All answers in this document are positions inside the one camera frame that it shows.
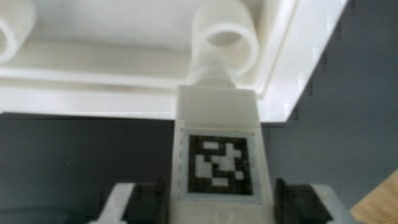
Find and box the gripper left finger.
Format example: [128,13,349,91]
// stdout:
[87,179,169,224]

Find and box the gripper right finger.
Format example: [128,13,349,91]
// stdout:
[274,178,359,224]

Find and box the white square tabletop part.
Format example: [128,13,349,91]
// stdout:
[0,0,349,123]

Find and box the white furniture leg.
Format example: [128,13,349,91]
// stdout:
[169,55,276,224]

